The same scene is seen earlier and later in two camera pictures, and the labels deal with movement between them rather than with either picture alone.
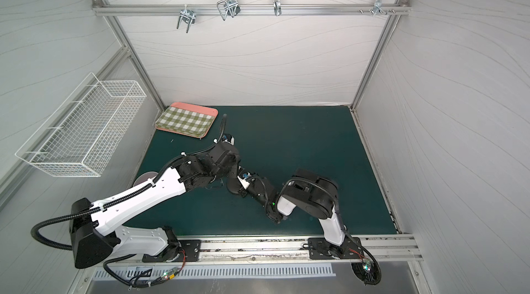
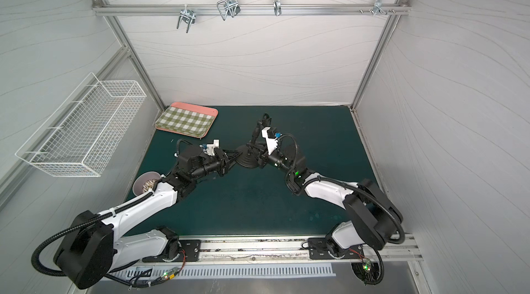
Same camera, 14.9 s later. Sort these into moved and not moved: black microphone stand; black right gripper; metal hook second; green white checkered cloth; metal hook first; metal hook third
Moved: black microphone stand; black right gripper
Not moved: green white checkered cloth; metal hook third; metal hook second; metal hook first
